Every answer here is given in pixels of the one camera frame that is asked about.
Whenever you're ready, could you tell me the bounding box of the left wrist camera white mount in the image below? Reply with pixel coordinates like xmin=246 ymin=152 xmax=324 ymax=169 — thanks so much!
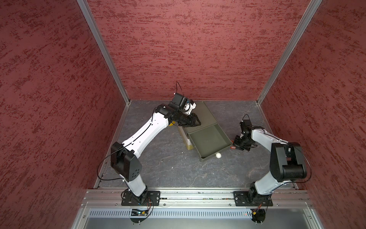
xmin=183 ymin=99 xmax=196 ymax=115

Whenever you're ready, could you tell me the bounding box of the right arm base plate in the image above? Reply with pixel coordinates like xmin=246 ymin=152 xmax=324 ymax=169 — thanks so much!
xmin=233 ymin=191 xmax=273 ymax=207

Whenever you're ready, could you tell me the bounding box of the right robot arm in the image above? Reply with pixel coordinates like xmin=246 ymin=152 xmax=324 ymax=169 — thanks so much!
xmin=233 ymin=126 xmax=307 ymax=204

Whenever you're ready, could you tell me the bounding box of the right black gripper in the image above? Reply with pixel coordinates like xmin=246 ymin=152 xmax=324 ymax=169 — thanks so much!
xmin=233 ymin=135 xmax=254 ymax=151

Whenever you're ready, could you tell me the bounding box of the right aluminium corner post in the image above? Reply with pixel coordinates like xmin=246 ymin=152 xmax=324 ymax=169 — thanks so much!
xmin=256 ymin=0 xmax=322 ymax=106

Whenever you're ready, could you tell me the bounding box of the aluminium front rail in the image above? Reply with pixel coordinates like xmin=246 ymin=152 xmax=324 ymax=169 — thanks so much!
xmin=81 ymin=188 xmax=315 ymax=209

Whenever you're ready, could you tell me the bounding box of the left aluminium corner post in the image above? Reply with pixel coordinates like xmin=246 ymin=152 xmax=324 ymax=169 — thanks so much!
xmin=77 ymin=0 xmax=130 ymax=106

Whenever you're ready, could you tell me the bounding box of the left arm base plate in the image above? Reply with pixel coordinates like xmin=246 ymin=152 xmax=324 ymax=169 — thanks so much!
xmin=121 ymin=189 xmax=161 ymax=207

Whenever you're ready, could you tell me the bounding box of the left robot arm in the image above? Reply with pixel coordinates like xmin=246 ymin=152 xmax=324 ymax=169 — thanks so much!
xmin=111 ymin=102 xmax=201 ymax=198

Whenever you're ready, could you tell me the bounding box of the olive green drawer cabinet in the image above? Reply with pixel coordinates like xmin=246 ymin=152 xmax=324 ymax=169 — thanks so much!
xmin=178 ymin=102 xmax=218 ymax=145

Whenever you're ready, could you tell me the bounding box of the aluminium corner post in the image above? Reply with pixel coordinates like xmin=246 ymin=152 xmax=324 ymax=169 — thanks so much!
xmin=77 ymin=0 xmax=130 ymax=106
xmin=256 ymin=0 xmax=322 ymax=106

